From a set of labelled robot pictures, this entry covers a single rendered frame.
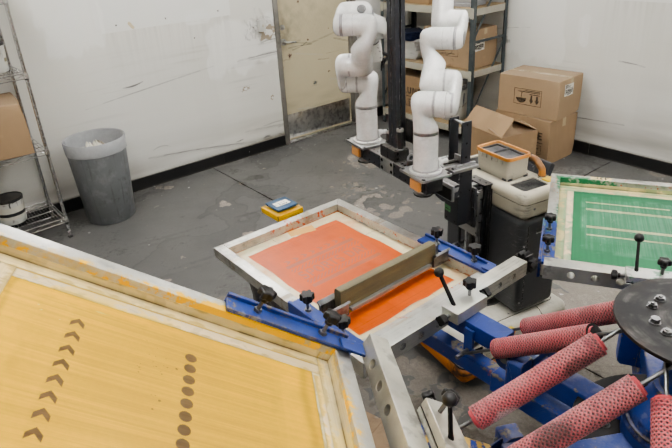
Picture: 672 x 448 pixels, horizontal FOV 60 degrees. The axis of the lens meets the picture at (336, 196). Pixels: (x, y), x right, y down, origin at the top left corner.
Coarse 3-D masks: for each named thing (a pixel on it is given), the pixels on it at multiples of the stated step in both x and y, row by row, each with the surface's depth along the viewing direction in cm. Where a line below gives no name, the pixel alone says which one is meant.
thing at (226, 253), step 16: (320, 208) 235; (336, 208) 239; (352, 208) 233; (288, 224) 225; (304, 224) 230; (368, 224) 226; (384, 224) 220; (240, 240) 214; (256, 240) 217; (400, 240) 213; (416, 240) 207; (224, 256) 205; (240, 272) 198; (256, 272) 194; (464, 272) 192; (480, 272) 186; (432, 304) 172; (400, 320) 166
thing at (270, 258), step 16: (288, 240) 220; (256, 256) 210; (272, 256) 209; (288, 256) 209; (272, 272) 200; (288, 272) 199; (352, 272) 197; (304, 288) 190; (320, 288) 189; (368, 304) 180; (384, 304) 179; (400, 304) 179; (352, 320) 173; (368, 320) 173; (384, 320) 172
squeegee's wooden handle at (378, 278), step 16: (400, 256) 184; (416, 256) 186; (432, 256) 192; (368, 272) 177; (384, 272) 178; (400, 272) 184; (336, 288) 170; (352, 288) 171; (368, 288) 176; (336, 304) 172; (352, 304) 173
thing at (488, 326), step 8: (480, 312) 159; (472, 320) 156; (480, 320) 156; (488, 320) 156; (456, 328) 160; (472, 328) 155; (480, 328) 153; (488, 328) 153; (496, 328) 153; (504, 328) 152; (480, 336) 153; (488, 336) 151; (496, 336) 150; (504, 336) 149; (480, 344) 154; (488, 344) 152
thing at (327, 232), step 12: (324, 228) 227; (336, 228) 226; (348, 228) 226; (300, 240) 219; (312, 240) 219; (324, 240) 218; (360, 240) 217; (372, 240) 216; (384, 252) 208; (396, 252) 207; (372, 264) 201; (420, 276) 192; (432, 276) 192; (444, 276) 192; (396, 288) 187; (408, 288) 186; (420, 288) 186; (432, 288) 186; (408, 300) 181
